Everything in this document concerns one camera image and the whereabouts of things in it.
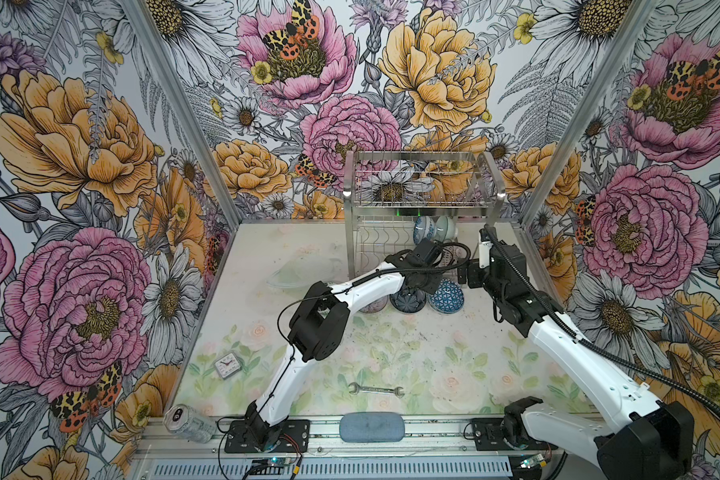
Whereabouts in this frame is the dark grey petal bowl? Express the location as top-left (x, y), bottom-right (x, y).
top-left (389, 287), bottom-right (427, 314)

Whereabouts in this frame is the steel open-end wrench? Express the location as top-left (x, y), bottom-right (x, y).
top-left (348, 382), bottom-right (405, 398)

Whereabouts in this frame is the right black corrugated cable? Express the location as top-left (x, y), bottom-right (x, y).
top-left (482, 225), bottom-right (720, 480)

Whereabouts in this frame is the aluminium front rail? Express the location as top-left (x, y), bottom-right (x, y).
top-left (138, 404), bottom-right (614, 460)

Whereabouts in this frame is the blue floral porcelain bowl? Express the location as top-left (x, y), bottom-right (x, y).
top-left (413, 216), bottom-right (437, 245)

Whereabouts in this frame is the white vented cable duct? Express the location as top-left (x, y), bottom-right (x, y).
top-left (141, 456), bottom-right (512, 479)

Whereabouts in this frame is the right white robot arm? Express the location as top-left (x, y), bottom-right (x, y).
top-left (466, 226), bottom-right (694, 479)

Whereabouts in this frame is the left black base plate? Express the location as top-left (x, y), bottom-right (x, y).
top-left (223, 419), bottom-right (311, 454)

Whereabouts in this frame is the left black corrugated cable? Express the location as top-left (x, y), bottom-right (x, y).
top-left (215, 241), bottom-right (473, 475)

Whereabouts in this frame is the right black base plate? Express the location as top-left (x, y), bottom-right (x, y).
top-left (462, 417), bottom-right (557, 452)

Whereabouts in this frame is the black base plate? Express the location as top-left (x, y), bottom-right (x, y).
top-left (462, 417), bottom-right (557, 452)
top-left (223, 419), bottom-right (311, 454)

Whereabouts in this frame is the silver drink can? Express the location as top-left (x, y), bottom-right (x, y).
top-left (163, 404), bottom-right (217, 443)

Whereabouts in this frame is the blue triangle pattern bowl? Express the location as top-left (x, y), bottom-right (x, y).
top-left (427, 278), bottom-right (465, 314)

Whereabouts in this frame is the small white square clock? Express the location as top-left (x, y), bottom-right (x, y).
top-left (214, 352), bottom-right (243, 380)

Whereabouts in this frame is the blue grey oval sponge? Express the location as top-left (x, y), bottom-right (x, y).
top-left (339, 412), bottom-right (405, 443)

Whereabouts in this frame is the purple striped bowl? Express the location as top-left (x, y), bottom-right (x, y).
top-left (360, 295), bottom-right (389, 314)

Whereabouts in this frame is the steel two-tier dish rack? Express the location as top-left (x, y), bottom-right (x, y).
top-left (342, 150), bottom-right (507, 277)

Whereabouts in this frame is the black corrugated cable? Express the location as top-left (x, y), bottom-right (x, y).
top-left (482, 225), bottom-right (720, 480)
top-left (215, 241), bottom-right (473, 475)

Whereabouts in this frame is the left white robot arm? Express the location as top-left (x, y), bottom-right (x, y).
top-left (244, 240), bottom-right (472, 451)

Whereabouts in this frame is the mint green glazed bowl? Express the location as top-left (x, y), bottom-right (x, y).
top-left (435, 216), bottom-right (458, 242)

